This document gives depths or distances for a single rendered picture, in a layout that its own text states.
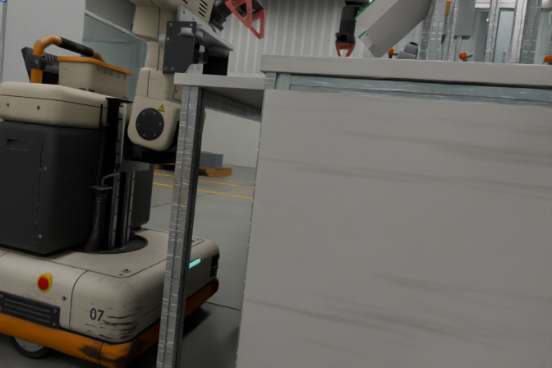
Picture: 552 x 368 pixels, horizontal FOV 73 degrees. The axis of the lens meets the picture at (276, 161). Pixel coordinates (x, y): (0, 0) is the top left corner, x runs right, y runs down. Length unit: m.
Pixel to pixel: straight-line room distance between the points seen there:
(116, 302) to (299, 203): 0.67
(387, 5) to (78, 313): 1.13
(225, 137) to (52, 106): 9.16
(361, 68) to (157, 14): 0.87
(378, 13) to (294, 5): 9.50
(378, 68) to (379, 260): 0.31
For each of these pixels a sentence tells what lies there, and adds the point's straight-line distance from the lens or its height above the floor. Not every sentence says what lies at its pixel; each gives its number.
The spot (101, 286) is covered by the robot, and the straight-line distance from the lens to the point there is 1.19.
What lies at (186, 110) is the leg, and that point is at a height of 0.77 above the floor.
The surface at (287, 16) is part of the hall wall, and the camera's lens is 10.39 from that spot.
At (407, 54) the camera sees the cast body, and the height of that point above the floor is 1.05.
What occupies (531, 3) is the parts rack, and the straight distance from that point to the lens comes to 0.92.
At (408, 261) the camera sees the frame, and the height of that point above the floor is 0.54.
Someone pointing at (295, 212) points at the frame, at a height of 0.59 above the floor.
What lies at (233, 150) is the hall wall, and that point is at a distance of 10.22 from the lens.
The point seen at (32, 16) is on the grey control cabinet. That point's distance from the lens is 3.96.
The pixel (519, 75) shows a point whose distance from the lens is 0.66.
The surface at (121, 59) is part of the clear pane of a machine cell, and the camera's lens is 5.56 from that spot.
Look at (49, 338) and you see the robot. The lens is 1.34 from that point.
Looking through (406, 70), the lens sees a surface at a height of 0.84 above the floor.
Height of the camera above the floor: 0.71
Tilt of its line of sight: 3 degrees down
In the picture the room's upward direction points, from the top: 6 degrees clockwise
